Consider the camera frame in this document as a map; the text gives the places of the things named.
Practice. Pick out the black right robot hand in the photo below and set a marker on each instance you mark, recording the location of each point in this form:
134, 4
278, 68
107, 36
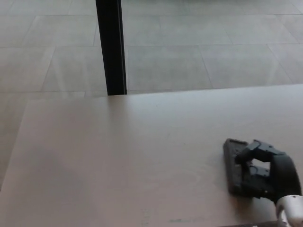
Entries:
281, 172

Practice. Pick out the dark grey rectangular board eraser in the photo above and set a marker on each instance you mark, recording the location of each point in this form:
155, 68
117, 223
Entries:
233, 163

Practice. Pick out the black vertical metal post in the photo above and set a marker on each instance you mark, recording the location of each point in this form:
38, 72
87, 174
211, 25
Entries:
112, 47

